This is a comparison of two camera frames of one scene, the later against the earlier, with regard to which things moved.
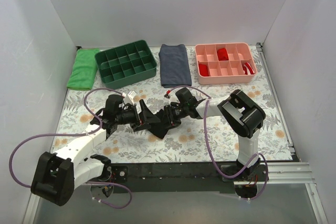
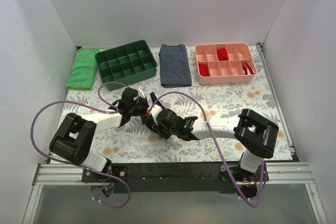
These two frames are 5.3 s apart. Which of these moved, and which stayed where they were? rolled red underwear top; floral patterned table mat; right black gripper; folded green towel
Moved: right black gripper
Stayed: folded green towel; floral patterned table mat; rolled red underwear top
